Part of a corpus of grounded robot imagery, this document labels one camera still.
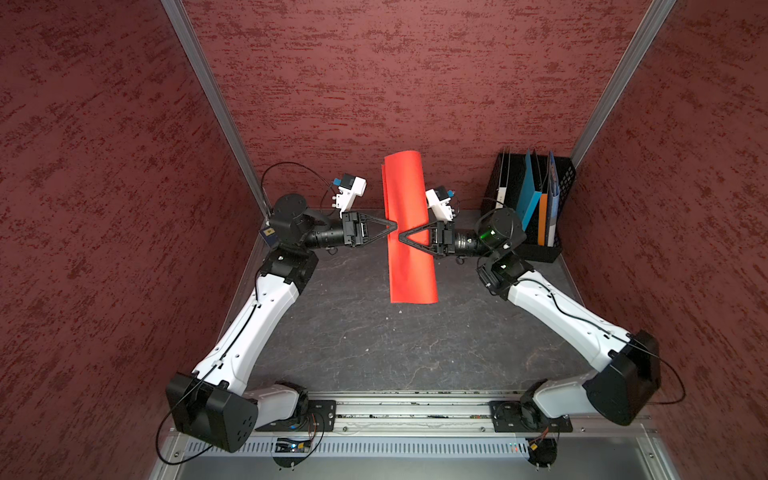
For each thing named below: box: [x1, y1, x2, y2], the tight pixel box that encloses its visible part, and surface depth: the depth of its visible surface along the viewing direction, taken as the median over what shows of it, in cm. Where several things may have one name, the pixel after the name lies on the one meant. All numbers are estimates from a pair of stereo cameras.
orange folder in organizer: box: [538, 194, 548, 246], surface depth 94 cm
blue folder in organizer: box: [547, 151, 561, 247], surface depth 92 cm
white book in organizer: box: [496, 147, 511, 209], surface depth 91 cm
